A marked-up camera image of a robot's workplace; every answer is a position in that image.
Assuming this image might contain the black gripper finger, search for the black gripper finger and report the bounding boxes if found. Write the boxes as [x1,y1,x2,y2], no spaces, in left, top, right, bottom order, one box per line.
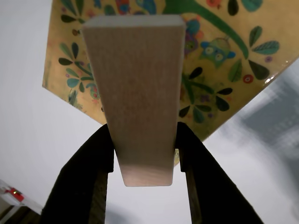
[174,121,264,224]
[41,123,115,224]

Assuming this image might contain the wooden Jenga block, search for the wooden Jenga block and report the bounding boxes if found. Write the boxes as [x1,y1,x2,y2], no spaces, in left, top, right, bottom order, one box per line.
[81,14,186,188]

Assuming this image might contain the yellow and blue floral box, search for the yellow and blue floral box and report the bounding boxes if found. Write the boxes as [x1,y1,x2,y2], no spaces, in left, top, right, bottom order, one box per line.
[42,0,299,165]

